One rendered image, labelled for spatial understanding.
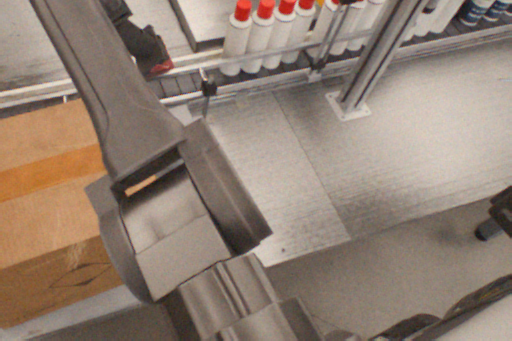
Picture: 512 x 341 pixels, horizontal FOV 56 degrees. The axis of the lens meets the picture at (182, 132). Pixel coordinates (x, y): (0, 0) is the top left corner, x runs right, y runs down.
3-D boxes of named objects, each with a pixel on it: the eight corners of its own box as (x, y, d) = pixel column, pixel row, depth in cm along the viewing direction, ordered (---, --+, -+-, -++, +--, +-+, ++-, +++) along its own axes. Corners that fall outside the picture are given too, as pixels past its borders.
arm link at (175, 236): (164, 327, 28) (244, 280, 27) (102, 183, 32) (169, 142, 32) (203, 330, 36) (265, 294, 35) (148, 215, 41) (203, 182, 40)
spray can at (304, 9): (290, 47, 122) (314, -18, 105) (300, 62, 120) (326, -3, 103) (272, 52, 121) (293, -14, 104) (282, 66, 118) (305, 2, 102)
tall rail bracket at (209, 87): (200, 100, 117) (208, 54, 103) (210, 124, 113) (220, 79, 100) (188, 103, 116) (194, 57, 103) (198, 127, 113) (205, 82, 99)
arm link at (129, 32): (104, 43, 91) (125, 22, 90) (93, 21, 95) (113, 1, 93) (127, 57, 97) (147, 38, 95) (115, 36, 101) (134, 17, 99)
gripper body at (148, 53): (154, 26, 104) (133, 10, 98) (169, 60, 99) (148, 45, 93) (132, 44, 106) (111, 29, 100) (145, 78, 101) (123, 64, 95)
